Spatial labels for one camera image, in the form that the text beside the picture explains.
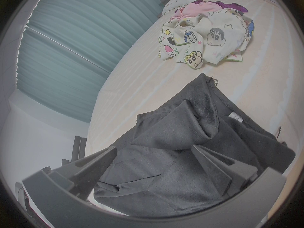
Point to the pink garment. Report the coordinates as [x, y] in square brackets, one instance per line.
[197, 8]

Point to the black T-shirt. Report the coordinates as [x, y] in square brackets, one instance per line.
[166, 151]

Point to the blue-green curtain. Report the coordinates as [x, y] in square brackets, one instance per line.
[95, 20]
[59, 79]

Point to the bed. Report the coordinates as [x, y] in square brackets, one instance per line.
[142, 79]

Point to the purple garment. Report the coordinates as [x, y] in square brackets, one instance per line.
[232, 6]

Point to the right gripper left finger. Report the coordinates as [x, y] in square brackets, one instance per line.
[92, 170]

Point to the white printed garment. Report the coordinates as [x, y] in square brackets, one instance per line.
[213, 37]

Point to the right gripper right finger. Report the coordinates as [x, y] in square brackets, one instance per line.
[213, 170]

